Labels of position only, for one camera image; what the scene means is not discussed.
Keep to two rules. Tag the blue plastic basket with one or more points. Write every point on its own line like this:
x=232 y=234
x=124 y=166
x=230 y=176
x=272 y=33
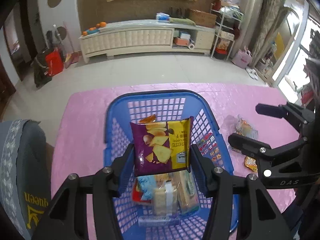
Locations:
x=162 y=194

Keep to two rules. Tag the cream TV cabinet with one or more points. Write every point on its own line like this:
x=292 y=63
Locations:
x=146 y=36

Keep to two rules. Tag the orange snack stick packet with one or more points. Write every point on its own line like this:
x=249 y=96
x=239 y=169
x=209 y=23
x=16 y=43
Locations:
x=148 y=119

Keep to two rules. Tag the purple yellow chips bag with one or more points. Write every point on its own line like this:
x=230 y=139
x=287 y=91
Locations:
x=162 y=147

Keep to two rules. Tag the red bag on floor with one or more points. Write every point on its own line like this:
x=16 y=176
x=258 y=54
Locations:
x=54 y=63

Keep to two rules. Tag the blue tissue box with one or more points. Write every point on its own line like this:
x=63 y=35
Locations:
x=162 y=17

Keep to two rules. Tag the oranges on cabinet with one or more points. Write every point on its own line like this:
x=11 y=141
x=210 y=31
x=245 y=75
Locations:
x=95 y=29

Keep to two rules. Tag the pink quilted tablecloth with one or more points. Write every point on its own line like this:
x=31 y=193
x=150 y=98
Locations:
x=80 y=142

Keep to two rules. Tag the patterned curtain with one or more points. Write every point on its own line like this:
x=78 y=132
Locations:
x=267 y=17

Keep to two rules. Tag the green cracker pack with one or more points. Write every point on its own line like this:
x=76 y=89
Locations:
x=187 y=193

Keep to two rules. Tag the light blue round snack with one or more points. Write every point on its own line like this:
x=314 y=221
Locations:
x=147 y=185

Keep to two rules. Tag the white metal shelf rack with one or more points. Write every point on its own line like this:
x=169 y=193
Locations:
x=227 y=27

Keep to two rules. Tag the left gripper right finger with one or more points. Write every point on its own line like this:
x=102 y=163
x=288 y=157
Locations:
x=259 y=217

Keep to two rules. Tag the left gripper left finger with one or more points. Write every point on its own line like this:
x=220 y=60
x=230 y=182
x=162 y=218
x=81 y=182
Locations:
x=66 y=214

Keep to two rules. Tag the red silver snack pouch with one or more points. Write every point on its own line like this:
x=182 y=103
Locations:
x=137 y=195

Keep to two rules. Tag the pink shopping bag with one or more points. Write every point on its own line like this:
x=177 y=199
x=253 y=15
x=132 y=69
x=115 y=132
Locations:
x=242 y=58

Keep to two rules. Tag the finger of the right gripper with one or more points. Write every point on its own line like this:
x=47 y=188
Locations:
x=279 y=111
x=250 y=147

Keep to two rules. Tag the silver standing air conditioner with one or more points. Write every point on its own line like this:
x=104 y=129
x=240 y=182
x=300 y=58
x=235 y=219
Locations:
x=251 y=10

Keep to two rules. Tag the clear blue bread bag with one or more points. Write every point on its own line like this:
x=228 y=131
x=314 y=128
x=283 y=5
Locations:
x=239 y=126

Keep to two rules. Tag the orange yellow snack pouch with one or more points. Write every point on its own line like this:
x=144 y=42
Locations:
x=250 y=163

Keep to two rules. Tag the grey chair with cover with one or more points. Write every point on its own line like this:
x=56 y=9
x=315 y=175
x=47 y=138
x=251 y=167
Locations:
x=25 y=179

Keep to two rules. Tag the white slippers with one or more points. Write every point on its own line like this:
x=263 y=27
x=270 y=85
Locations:
x=252 y=73

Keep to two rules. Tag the cardboard box on cabinet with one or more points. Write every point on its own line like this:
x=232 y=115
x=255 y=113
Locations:
x=202 y=18

